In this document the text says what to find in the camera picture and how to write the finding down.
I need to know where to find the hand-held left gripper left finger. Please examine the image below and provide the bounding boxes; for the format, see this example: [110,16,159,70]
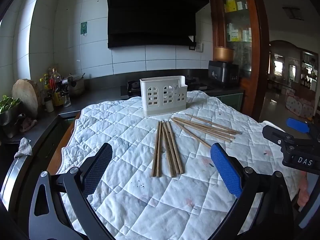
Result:
[29,142,114,240]

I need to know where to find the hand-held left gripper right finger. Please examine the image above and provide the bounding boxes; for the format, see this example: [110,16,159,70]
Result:
[210,142,294,240]

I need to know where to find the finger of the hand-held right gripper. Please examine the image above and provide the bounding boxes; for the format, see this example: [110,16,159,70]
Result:
[262,124,295,151]
[286,117,320,141]

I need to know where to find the white plastic chopstick holder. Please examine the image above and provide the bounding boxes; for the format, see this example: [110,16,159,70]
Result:
[139,76,188,117]

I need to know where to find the person's right hand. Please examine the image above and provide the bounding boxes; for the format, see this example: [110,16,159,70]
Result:
[297,172,311,206]

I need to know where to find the pastel foam play fence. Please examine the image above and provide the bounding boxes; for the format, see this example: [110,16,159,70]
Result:
[285,94,314,118]

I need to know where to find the white quilted cloth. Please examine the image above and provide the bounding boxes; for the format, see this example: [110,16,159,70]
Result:
[56,90,304,240]

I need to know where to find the distant display cabinet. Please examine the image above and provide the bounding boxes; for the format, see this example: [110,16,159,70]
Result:
[269,40,320,91]

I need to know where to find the grey dish rag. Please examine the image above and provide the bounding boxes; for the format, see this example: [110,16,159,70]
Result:
[14,137,33,159]

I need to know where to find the wooden glass-door cabinet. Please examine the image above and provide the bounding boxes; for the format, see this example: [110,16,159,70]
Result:
[207,0,270,123]

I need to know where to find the white seasoning jar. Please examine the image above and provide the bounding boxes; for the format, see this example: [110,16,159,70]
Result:
[44,97,55,113]

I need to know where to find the black gas stove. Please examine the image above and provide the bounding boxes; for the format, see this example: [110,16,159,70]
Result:
[120,78,208,99]

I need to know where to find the dark sauce bottle yellow label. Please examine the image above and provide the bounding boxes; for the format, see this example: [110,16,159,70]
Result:
[53,89,64,106]

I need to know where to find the black kitchen appliance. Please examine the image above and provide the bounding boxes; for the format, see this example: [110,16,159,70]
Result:
[208,60,239,84]

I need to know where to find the metal pot with tools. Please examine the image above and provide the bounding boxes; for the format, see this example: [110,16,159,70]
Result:
[67,73,86,97]

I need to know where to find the copper pot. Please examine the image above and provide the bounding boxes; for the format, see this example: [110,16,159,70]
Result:
[214,46,236,62]

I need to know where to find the clear oil bottle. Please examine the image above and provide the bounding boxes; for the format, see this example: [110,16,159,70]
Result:
[50,68,63,91]

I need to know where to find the round wooden cutting board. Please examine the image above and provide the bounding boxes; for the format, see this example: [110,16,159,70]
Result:
[12,79,42,119]

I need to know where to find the metal bowl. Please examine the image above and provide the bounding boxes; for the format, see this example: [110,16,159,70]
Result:
[0,102,22,127]

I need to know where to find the white and yellow box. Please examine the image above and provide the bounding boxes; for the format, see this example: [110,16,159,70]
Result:
[227,24,239,42]

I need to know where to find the green leafy vegetables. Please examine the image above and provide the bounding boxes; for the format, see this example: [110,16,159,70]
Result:
[0,95,21,113]

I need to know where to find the ceiling light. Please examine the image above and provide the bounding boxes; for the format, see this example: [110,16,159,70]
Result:
[282,6,304,21]

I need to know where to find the black range hood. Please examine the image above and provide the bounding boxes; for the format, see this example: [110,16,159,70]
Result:
[106,0,210,49]

